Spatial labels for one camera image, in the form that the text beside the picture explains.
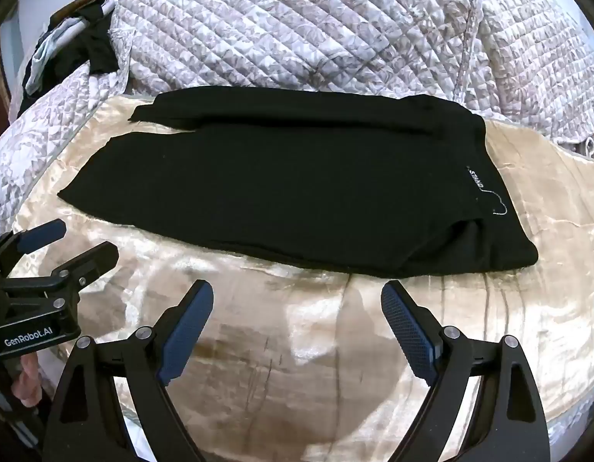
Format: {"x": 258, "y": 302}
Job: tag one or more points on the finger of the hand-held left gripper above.
{"x": 92, "y": 259}
{"x": 41, "y": 234}

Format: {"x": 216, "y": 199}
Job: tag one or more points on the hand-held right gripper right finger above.
{"x": 408, "y": 331}

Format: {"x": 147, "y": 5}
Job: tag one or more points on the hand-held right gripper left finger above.
{"x": 187, "y": 331}

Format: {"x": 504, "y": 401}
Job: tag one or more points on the black pants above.
{"x": 297, "y": 178}

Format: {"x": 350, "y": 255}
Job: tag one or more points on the person's left hand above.
{"x": 28, "y": 376}

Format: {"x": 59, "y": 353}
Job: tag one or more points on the golden satin blanket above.
{"x": 297, "y": 346}

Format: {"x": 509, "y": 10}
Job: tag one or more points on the light blue cloth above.
{"x": 41, "y": 60}

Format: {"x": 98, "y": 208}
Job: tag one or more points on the black cloth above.
{"x": 82, "y": 45}

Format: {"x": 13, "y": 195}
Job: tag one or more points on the brown wooden headboard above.
{"x": 78, "y": 5}

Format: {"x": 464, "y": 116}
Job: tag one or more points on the floral quilted comforter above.
{"x": 287, "y": 24}

